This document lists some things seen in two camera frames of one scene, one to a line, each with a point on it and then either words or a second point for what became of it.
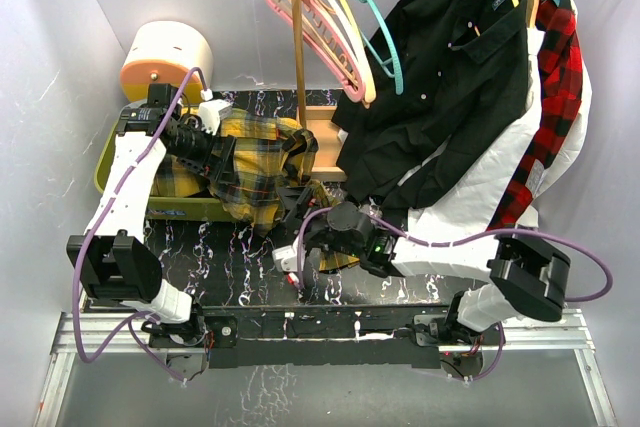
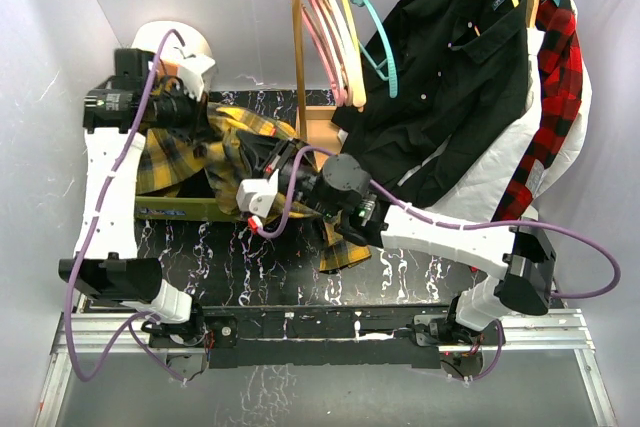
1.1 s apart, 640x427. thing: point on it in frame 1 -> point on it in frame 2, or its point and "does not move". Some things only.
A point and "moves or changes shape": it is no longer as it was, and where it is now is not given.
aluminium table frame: (113, 370) does not move
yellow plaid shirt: (269, 155) moves or changes shape
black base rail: (319, 337) does not move
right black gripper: (295, 200) -> (264, 156)
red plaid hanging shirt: (561, 67) does not move
